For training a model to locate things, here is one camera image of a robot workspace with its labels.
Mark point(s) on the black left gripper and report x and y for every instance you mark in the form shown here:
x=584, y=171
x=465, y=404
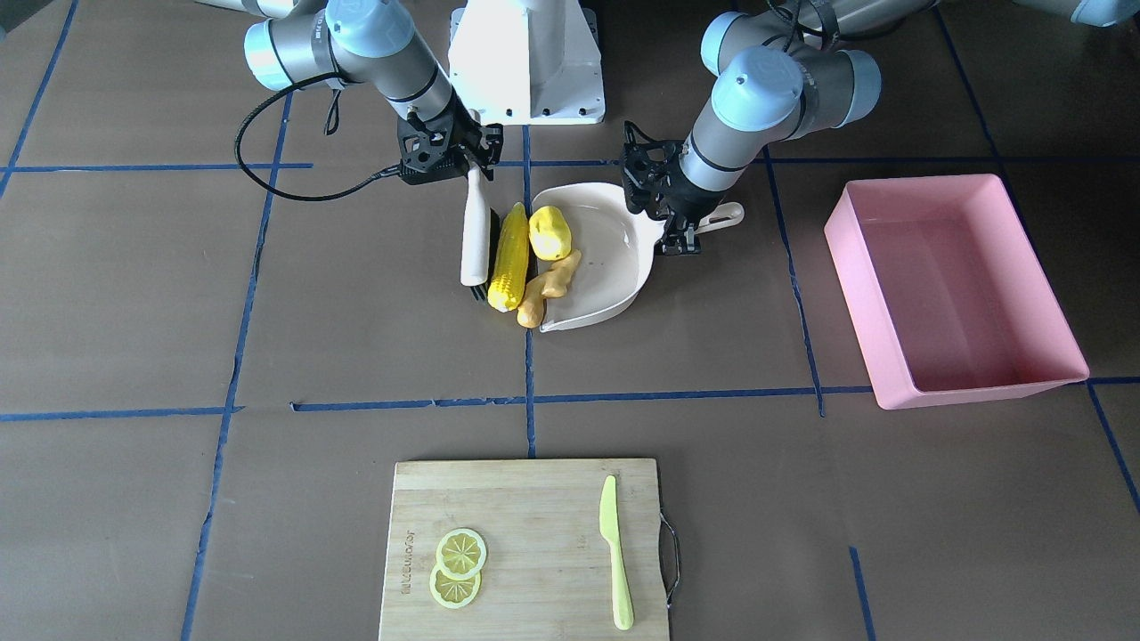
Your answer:
x=684, y=200

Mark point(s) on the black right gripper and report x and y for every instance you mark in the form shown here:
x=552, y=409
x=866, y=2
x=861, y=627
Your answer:
x=464, y=131

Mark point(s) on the beige plastic dustpan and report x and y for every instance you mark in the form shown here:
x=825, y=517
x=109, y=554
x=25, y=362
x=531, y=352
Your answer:
x=618, y=249

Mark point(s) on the white hand brush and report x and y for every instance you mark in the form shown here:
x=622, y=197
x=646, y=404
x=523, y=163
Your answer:
x=475, y=236

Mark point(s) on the yellow toy potato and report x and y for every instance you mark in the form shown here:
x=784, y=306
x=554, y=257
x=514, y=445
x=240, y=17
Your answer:
x=549, y=234

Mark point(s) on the tan toy ginger root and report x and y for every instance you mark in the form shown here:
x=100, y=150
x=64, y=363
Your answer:
x=554, y=282

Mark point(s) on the yellow toy corn cob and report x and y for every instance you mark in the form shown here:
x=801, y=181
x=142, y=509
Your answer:
x=507, y=286

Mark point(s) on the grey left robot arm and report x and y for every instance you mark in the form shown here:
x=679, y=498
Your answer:
x=1047, y=73

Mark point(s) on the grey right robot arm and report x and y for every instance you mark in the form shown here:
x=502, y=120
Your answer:
x=341, y=44

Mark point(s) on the pink plastic bin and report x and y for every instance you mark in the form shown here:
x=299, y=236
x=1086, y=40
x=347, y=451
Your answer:
x=946, y=294

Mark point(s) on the bamboo cutting board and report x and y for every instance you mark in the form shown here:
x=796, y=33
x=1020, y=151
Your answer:
x=547, y=571

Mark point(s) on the yellow-green plastic knife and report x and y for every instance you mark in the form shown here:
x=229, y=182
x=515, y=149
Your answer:
x=608, y=525

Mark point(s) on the upper lemon slice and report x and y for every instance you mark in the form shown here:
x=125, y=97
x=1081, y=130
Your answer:
x=461, y=554

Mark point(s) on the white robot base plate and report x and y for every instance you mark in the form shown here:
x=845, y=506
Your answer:
x=522, y=63

